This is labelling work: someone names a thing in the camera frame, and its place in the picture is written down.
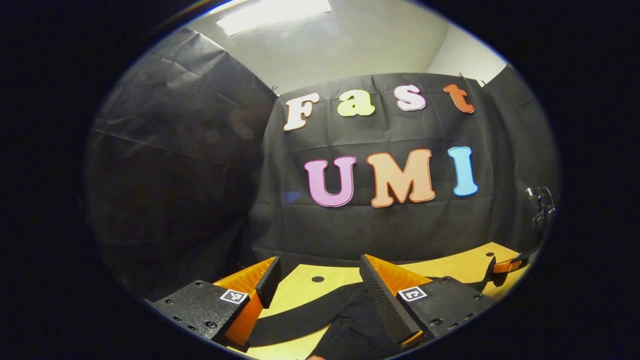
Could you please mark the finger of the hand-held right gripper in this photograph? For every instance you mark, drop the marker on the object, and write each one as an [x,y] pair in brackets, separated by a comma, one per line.
[510,265]

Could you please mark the black backdrop cloth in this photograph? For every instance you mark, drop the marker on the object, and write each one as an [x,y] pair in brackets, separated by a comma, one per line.
[350,225]

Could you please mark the black buttoned garment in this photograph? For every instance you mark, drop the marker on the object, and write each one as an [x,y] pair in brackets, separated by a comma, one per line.
[350,325]

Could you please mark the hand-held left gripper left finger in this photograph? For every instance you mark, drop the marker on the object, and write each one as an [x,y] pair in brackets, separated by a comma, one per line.
[269,280]

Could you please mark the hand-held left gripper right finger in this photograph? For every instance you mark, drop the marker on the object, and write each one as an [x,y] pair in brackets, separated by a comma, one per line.
[385,305]

